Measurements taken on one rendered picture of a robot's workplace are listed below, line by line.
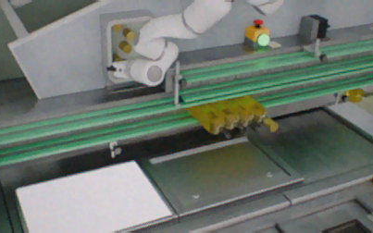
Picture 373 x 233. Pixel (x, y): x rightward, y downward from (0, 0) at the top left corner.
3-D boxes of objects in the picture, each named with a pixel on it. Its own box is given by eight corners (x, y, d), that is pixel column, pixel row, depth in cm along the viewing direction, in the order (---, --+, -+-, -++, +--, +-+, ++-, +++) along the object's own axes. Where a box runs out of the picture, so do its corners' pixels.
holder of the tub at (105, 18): (103, 87, 182) (110, 95, 176) (99, 14, 169) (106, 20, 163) (146, 79, 189) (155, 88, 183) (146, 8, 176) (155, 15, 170)
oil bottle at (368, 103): (343, 98, 225) (388, 125, 205) (345, 87, 222) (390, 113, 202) (354, 95, 227) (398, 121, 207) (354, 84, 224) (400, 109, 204)
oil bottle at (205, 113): (185, 110, 188) (213, 137, 171) (186, 97, 185) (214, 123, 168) (198, 107, 190) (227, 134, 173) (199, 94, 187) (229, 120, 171)
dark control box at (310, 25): (297, 33, 213) (310, 40, 206) (300, 16, 209) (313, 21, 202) (313, 31, 216) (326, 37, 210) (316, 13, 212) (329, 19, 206)
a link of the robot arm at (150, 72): (159, 33, 146) (185, 46, 151) (144, 31, 155) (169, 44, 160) (140, 80, 146) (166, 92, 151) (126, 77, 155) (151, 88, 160)
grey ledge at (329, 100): (224, 116, 210) (238, 128, 202) (225, 96, 206) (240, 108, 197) (389, 79, 249) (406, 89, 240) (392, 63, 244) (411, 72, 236)
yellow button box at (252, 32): (242, 42, 202) (253, 48, 196) (244, 24, 198) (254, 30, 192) (257, 40, 205) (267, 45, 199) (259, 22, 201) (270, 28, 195)
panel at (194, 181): (11, 195, 159) (32, 267, 132) (9, 187, 158) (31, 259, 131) (249, 137, 195) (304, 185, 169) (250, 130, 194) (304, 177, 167)
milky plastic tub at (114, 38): (102, 74, 180) (110, 84, 173) (99, 14, 169) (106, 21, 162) (146, 67, 187) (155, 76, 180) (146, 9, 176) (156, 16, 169)
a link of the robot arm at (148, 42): (206, 15, 144) (164, 50, 158) (170, -6, 137) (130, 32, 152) (206, 38, 139) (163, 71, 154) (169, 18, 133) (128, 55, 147)
